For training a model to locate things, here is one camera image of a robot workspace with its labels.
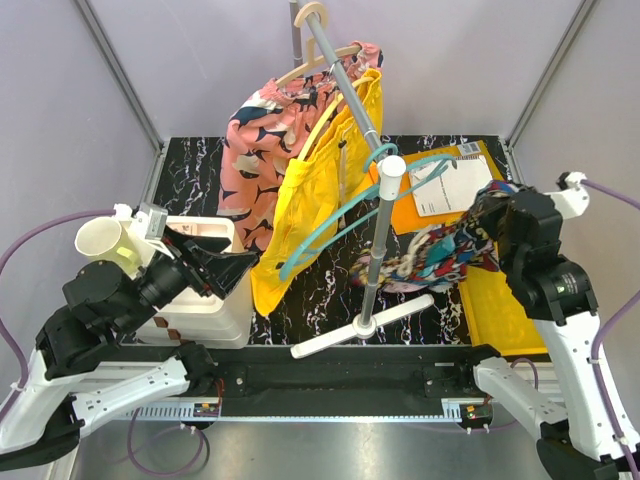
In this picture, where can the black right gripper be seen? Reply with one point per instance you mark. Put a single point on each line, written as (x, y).
(486, 214)

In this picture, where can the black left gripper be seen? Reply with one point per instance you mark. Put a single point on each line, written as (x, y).
(210, 272)

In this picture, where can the comic print shorts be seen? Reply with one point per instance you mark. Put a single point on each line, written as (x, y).
(439, 257)

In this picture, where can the teal plastic hanger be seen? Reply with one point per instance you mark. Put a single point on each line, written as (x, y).
(306, 252)

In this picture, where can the yellow shorts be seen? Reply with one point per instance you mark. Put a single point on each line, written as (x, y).
(312, 190)

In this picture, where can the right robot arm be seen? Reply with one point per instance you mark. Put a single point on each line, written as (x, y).
(590, 436)

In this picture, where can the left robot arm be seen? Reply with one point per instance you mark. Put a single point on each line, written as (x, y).
(45, 416)

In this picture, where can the pink patterned shorts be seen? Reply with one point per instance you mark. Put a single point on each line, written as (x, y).
(262, 136)

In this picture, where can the beige wooden hanger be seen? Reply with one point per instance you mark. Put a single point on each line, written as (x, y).
(309, 21)

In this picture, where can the white paper booklet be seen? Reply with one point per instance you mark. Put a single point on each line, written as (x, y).
(455, 190)

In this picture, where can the orange envelope with label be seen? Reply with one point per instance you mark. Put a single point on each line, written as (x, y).
(405, 218)

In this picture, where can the white foam box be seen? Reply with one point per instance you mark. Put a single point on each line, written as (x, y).
(210, 321)

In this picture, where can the yellow plastic tray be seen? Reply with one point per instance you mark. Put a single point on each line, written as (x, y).
(495, 317)

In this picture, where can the cream yellow mug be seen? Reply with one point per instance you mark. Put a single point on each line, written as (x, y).
(105, 239)

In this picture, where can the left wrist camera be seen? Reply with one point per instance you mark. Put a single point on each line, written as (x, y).
(146, 224)

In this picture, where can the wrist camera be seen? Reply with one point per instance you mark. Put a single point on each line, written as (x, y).
(571, 199)
(146, 224)

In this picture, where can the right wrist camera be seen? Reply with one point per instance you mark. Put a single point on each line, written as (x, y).
(571, 199)

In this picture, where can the white cable duct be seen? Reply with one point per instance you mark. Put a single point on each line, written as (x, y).
(285, 409)

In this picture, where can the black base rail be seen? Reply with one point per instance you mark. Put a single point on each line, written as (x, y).
(359, 373)

